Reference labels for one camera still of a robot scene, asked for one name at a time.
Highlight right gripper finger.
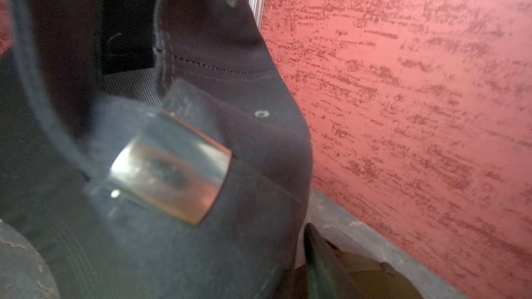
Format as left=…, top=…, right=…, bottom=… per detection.
left=303, top=223, right=362, bottom=298

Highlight dark brown cap back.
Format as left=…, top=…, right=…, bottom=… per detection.
left=291, top=246, right=423, bottom=298

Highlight dark grey cap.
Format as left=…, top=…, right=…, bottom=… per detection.
left=1, top=0, right=313, bottom=298

